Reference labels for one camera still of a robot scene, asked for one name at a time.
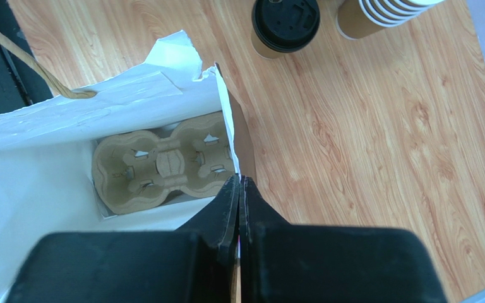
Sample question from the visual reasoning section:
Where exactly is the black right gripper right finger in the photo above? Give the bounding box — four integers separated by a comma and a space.
239, 177, 446, 302

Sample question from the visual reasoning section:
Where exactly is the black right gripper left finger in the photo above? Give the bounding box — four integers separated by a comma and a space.
7, 175, 241, 302

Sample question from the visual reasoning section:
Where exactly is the single cardboard cup carrier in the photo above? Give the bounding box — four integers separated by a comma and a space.
92, 112, 235, 215

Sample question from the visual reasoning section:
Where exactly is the brown paper bag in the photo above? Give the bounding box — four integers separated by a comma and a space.
0, 31, 256, 302

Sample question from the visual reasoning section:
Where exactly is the brown paper coffee cup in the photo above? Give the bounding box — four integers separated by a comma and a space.
251, 32, 285, 59

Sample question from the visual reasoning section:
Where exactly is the black plastic cup lid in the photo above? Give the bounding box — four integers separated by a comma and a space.
251, 0, 320, 53

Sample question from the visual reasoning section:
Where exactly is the stack of paper cups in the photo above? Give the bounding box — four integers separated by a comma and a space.
335, 0, 443, 40

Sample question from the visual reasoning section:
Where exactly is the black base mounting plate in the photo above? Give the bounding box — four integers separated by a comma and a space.
0, 0, 52, 114

